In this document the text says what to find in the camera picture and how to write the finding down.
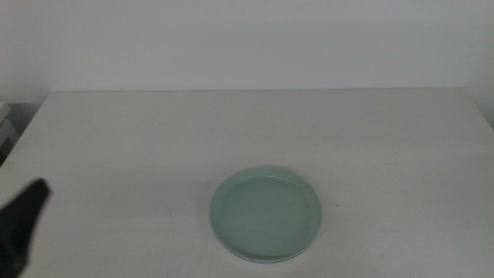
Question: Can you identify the pale green shallow bowl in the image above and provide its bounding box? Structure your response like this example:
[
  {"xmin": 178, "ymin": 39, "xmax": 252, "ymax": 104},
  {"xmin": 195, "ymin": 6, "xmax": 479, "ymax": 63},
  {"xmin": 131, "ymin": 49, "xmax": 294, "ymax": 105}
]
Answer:
[{"xmin": 208, "ymin": 164, "xmax": 323, "ymax": 265}]

